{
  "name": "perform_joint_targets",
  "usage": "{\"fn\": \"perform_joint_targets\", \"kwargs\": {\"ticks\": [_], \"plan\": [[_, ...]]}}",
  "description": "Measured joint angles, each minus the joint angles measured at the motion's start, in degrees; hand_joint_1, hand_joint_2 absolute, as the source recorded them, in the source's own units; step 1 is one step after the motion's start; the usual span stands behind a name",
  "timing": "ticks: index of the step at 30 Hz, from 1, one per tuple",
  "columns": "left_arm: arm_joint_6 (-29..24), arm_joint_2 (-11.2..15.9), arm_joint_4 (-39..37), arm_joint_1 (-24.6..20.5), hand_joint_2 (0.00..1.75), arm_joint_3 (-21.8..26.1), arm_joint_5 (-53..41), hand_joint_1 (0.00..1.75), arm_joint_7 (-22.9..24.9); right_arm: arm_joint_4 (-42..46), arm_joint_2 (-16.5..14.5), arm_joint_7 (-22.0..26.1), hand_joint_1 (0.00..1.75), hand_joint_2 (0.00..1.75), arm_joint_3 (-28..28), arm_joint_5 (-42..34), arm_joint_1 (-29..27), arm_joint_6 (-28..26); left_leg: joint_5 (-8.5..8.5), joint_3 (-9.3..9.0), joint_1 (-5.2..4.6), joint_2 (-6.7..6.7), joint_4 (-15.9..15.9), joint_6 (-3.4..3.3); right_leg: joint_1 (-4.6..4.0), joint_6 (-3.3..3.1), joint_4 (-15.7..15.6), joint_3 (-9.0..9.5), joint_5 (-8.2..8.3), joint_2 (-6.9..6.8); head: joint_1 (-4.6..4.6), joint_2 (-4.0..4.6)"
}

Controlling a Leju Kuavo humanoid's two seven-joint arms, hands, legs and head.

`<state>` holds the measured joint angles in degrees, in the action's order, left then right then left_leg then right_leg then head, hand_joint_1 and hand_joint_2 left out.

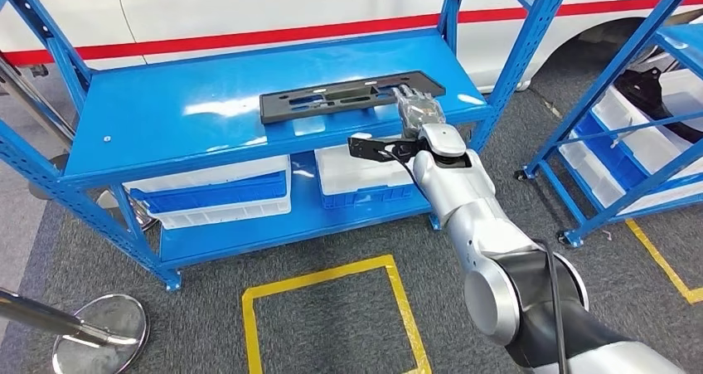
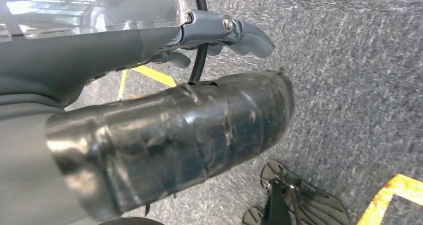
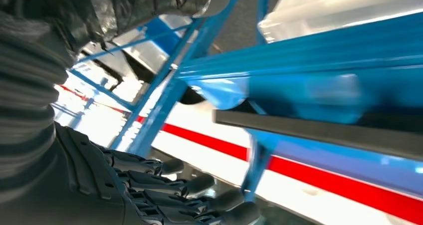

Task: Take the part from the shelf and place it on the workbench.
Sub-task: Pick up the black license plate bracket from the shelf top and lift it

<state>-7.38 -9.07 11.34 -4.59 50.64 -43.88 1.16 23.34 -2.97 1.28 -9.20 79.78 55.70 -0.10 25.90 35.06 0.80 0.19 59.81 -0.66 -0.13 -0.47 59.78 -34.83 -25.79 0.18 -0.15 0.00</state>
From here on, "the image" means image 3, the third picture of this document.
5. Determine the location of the blue metal shelf rack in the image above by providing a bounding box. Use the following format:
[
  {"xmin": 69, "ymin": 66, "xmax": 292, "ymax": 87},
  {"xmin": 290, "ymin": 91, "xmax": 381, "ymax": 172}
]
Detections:
[
  {"xmin": 52, "ymin": 18, "xmax": 202, "ymax": 118},
  {"xmin": 109, "ymin": 0, "xmax": 423, "ymax": 205}
]

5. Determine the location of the white car with red stripe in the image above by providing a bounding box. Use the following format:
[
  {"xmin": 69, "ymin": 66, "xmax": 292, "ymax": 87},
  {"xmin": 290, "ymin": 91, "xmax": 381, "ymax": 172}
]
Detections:
[{"xmin": 51, "ymin": 74, "xmax": 423, "ymax": 225}]

